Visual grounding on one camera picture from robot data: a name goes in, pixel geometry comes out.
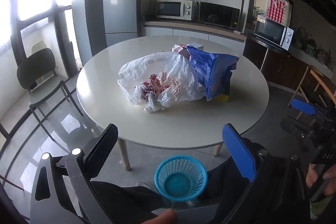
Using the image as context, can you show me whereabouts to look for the dark brown sideboard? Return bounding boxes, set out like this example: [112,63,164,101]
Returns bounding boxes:
[243,35,307,90]

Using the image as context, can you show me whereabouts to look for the small white carton box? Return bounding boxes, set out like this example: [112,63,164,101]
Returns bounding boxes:
[196,82,210,97]

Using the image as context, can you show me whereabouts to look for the blue plastic packaging bag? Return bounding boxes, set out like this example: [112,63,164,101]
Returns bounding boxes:
[186,45,240,102]

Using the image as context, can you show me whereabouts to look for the white counter cabinet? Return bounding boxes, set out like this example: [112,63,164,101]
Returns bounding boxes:
[142,21,247,54]

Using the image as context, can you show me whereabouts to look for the person's left hand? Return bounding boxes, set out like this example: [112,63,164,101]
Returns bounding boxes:
[154,209,179,224]

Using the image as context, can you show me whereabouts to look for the red checkered cloth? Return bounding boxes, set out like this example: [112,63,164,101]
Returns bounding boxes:
[266,0,286,24]

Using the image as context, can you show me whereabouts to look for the potted green plant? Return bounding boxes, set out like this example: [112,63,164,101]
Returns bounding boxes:
[252,6,263,25]

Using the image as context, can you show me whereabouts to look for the pink plastic bag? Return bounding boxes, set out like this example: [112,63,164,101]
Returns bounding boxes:
[171,44,191,58]

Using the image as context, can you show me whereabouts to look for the white microwave oven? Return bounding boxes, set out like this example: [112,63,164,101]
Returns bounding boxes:
[156,0,195,21]
[253,20,294,51]

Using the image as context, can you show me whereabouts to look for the wooden folding chair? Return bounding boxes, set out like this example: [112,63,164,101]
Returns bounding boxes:
[287,65,336,119]

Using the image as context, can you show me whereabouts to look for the silver refrigerator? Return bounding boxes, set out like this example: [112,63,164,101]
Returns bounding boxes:
[102,0,139,47]

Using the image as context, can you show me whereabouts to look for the blue plastic mesh basket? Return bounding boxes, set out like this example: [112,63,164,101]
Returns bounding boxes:
[154,155,208,201]

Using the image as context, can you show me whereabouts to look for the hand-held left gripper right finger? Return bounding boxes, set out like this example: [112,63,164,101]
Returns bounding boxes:
[218,123,310,224]

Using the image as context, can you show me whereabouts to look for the beige chair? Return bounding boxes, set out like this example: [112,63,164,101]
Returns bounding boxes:
[31,41,48,55]

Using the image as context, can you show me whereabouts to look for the black window frame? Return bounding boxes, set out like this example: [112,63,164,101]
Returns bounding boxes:
[0,0,87,140]

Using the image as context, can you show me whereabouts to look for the black microwave oven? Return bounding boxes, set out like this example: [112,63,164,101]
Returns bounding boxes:
[198,1,240,30]

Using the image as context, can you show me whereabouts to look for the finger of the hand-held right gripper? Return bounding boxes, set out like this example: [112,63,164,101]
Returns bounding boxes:
[280,116,317,147]
[291,98,336,122]

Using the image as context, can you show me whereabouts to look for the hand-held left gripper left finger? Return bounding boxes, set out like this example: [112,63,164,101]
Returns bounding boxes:
[30,123,118,224]

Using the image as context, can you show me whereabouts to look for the person's right hand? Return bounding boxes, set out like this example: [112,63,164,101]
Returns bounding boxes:
[306,163,336,197]

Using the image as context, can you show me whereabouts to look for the white plastic box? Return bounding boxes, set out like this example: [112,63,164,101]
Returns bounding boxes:
[187,42,205,52]

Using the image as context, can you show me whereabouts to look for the round white table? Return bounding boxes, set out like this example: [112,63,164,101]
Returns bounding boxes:
[76,35,269,171]

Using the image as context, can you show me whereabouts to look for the white plastic bag red print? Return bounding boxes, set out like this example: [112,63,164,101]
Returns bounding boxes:
[117,52,201,113]

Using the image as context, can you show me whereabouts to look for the person's dark pants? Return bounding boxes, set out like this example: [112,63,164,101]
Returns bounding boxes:
[92,158,237,224]

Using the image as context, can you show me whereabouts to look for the dark green chair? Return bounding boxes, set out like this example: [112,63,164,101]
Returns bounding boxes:
[16,48,84,135]

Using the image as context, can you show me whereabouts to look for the person's grey shoe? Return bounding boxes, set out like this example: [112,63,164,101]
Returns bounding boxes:
[136,181,158,193]

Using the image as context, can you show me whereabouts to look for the row of green plants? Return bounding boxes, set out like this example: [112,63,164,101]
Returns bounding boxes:
[293,27,332,65]

